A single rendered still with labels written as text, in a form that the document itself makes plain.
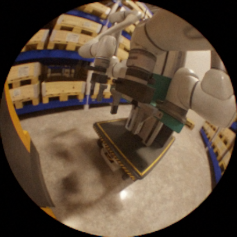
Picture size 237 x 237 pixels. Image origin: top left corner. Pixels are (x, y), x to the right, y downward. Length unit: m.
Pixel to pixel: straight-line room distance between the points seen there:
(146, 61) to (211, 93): 0.26
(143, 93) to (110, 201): 0.80
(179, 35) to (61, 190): 0.98
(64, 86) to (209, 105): 1.63
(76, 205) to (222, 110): 0.99
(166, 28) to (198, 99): 0.28
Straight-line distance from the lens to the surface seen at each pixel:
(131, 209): 0.86
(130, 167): 0.59
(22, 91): 1.60
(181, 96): 0.42
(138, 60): 0.24
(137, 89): 0.23
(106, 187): 0.83
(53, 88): 1.51
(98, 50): 0.49
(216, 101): 0.35
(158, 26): 0.19
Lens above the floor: 0.80
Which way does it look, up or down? 27 degrees down
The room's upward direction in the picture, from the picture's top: 16 degrees clockwise
